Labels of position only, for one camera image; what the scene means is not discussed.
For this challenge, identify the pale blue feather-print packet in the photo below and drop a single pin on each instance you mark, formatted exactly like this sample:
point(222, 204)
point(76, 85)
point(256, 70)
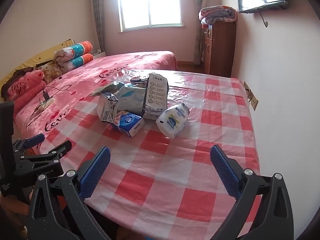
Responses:
point(131, 97)

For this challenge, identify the blue tissue pack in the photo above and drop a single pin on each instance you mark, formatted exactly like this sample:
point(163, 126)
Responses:
point(130, 124)

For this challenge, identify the yellow headboard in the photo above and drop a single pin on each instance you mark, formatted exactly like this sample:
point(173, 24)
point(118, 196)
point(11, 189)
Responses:
point(37, 57)

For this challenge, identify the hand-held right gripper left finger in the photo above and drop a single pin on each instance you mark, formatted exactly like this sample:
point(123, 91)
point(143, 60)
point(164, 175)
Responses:
point(96, 172)

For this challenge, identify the grey checked curtain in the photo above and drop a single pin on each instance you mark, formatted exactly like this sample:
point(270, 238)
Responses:
point(198, 30)
point(98, 22)

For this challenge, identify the window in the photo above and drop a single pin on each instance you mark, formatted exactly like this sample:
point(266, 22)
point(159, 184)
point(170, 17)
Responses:
point(150, 3)

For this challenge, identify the wall socket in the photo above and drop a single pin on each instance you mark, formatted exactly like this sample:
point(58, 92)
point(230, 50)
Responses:
point(251, 96)

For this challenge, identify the bear-print pillow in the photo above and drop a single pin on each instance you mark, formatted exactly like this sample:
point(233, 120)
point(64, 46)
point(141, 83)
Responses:
point(51, 72)

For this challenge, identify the red checkered plastic tablecloth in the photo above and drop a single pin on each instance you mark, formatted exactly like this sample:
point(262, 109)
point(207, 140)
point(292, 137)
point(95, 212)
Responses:
point(162, 167)

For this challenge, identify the black charger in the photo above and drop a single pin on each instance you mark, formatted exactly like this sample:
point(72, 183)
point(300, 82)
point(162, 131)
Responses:
point(46, 96)

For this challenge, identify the power strip with charger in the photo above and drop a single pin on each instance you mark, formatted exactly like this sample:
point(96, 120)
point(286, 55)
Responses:
point(60, 89)

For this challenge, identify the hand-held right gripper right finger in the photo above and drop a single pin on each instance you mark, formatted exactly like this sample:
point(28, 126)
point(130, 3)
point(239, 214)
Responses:
point(225, 172)

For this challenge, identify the white power strip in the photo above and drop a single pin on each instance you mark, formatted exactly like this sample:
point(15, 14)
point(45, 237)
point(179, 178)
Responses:
point(45, 103)

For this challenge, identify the folded floral quilt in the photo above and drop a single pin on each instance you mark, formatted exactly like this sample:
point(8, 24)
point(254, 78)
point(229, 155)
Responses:
point(217, 15)

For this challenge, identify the brown wooden cabinet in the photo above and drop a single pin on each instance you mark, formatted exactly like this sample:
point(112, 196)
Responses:
point(221, 50)

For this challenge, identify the grey packet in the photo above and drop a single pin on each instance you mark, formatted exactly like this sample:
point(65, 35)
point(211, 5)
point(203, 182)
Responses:
point(110, 87)

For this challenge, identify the silver wet wipes package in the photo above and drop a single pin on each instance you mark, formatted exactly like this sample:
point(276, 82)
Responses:
point(155, 95)

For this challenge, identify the folded pink blanket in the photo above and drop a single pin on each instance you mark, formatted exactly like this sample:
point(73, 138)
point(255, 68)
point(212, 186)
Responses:
point(25, 87)

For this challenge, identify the white plastic packet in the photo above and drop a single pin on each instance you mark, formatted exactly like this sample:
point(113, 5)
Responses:
point(172, 123)

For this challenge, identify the pink heart-print bed blanket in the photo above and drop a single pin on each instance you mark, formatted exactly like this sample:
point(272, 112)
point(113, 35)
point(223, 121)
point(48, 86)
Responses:
point(87, 80)

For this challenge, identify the rolled orange and teal quilt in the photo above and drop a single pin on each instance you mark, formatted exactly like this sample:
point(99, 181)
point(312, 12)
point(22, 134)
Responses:
point(75, 55)

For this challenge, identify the dark remote control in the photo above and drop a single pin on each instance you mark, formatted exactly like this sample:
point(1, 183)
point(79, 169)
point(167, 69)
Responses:
point(138, 80)

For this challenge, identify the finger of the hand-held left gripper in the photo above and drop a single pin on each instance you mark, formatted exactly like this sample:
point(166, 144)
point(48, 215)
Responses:
point(56, 152)
point(35, 139)

